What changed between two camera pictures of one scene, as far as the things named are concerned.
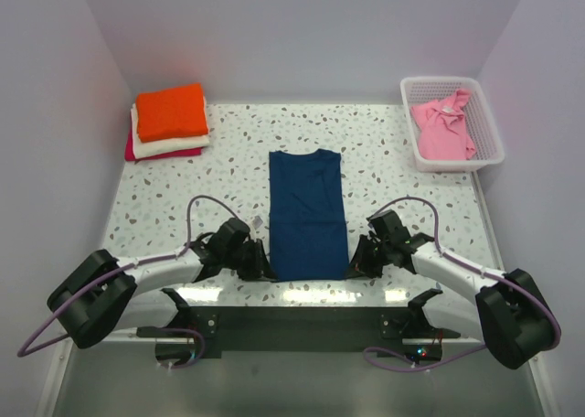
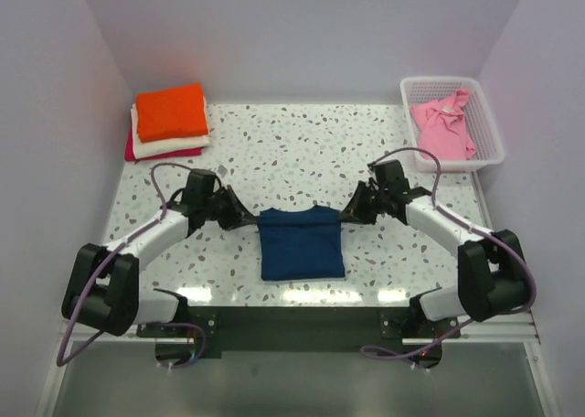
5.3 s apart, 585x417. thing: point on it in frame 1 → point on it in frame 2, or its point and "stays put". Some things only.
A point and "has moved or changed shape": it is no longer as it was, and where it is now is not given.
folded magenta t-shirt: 129,154 stays put
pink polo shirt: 441,125 stays put
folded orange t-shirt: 171,112 stays put
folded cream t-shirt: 168,144 stays put
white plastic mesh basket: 452,127 stays put
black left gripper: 260,269 → 238,216
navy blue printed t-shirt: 307,232 has moved or changed shape
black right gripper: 358,266 → 355,212
